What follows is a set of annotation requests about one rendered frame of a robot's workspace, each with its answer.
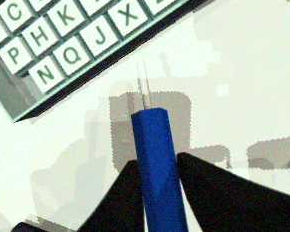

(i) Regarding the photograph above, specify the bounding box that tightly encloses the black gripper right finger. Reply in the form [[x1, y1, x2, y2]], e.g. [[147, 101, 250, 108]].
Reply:
[[176, 152, 290, 232]]

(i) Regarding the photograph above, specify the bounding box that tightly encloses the blue stylus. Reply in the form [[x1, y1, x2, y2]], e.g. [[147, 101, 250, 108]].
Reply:
[[131, 59, 189, 232]]

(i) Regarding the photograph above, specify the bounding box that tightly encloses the dark grey cylinder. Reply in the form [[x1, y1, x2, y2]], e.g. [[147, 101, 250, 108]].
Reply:
[[10, 222, 48, 232]]

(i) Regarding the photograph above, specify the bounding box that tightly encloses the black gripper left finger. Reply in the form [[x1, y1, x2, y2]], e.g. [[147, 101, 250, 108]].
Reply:
[[76, 160, 145, 232]]

